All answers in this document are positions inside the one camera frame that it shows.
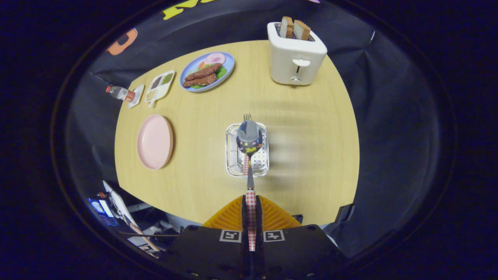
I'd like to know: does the blue plate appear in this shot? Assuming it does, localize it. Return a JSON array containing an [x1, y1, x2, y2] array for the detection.
[[179, 51, 236, 93]]

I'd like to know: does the brown meat strip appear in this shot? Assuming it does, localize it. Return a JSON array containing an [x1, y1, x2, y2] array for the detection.
[[182, 73, 218, 88], [184, 63, 223, 82]]

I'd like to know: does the pink plate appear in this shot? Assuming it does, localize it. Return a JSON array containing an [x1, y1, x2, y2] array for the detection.
[[137, 114, 174, 171]]

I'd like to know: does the black bracket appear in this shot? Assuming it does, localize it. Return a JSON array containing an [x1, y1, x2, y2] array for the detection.
[[335, 203, 356, 226]]

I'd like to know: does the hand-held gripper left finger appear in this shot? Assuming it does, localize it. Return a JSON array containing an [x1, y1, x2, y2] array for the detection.
[[170, 195, 248, 280]]

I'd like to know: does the blue screen device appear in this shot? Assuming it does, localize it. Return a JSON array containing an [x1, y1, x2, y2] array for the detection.
[[87, 197, 117, 227]]

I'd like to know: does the checkered handle fork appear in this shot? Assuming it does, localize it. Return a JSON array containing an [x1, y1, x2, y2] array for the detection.
[[243, 113, 253, 176]]

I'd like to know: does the toasted bread slice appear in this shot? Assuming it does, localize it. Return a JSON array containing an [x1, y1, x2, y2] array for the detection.
[[279, 16, 295, 39], [293, 19, 311, 41]]

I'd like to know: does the small white dish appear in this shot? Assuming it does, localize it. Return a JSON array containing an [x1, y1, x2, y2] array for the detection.
[[128, 84, 145, 109]]

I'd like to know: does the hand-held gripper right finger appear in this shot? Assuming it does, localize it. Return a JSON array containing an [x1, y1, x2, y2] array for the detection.
[[256, 195, 344, 280]]

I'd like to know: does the red capped bottle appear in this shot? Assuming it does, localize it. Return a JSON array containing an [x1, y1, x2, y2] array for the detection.
[[105, 85, 136, 103]]

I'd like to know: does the checkered handle spoon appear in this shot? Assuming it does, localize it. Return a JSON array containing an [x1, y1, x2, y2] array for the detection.
[[236, 119, 263, 252]]

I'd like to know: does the pink ham slice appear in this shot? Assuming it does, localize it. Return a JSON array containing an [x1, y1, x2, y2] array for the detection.
[[204, 52, 226, 66]]

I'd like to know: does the white compartment seasoning tray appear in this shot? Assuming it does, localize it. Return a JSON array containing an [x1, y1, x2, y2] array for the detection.
[[144, 70, 176, 108]]

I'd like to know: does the metal wire basket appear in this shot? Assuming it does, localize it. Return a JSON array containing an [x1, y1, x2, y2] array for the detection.
[[225, 122, 270, 178]]

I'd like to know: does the white toaster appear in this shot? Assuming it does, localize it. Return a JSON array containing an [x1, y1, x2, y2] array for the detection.
[[267, 22, 328, 86]]

